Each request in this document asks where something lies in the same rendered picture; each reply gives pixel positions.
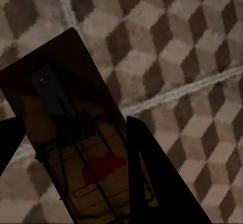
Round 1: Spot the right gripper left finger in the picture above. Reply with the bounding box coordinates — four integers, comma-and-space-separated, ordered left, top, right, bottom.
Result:
0, 116, 26, 176

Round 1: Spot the mousetrap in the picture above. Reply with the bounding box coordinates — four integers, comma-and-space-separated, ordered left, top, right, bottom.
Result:
0, 27, 158, 224

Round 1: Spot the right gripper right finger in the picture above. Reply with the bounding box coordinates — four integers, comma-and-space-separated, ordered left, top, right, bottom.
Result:
127, 116, 212, 224

